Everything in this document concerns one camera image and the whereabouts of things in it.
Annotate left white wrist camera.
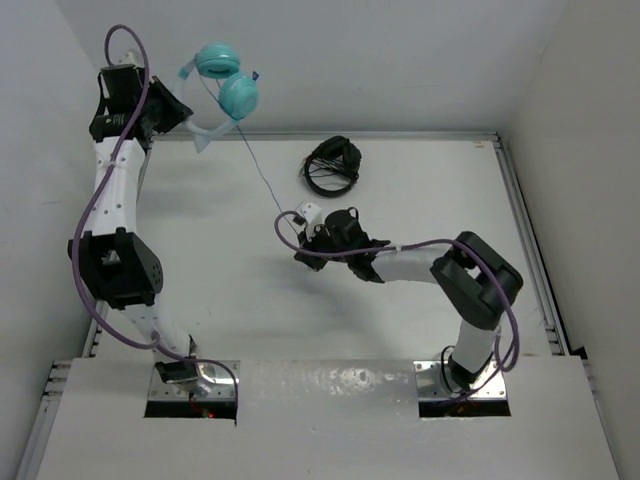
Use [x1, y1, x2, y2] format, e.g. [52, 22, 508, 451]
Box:
[117, 48, 144, 68]

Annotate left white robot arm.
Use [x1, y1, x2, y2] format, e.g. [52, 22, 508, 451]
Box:
[68, 63, 201, 389]

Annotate metal base plate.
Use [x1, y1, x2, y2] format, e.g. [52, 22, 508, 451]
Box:
[413, 359, 512, 417]
[145, 360, 241, 421]

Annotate black headphones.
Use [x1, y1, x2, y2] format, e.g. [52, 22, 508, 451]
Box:
[300, 135, 362, 199]

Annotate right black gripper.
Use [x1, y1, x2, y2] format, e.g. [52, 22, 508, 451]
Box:
[297, 219, 354, 270]

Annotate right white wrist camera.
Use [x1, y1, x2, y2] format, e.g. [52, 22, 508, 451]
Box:
[293, 202, 324, 239]

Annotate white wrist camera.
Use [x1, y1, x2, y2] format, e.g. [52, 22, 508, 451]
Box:
[293, 202, 324, 239]
[117, 48, 144, 68]

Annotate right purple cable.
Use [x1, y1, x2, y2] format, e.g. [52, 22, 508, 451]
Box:
[274, 210, 521, 401]

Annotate teal cat-ear headphones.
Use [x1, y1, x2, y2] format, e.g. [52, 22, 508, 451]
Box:
[171, 43, 259, 153]

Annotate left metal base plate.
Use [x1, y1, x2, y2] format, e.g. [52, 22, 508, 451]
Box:
[145, 360, 241, 421]

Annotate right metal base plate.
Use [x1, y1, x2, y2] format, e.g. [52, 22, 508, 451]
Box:
[413, 359, 512, 417]

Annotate blue headphone cable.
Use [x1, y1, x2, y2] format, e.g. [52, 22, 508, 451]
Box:
[197, 69, 289, 215]

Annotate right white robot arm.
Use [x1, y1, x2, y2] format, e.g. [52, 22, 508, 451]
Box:
[293, 203, 524, 393]

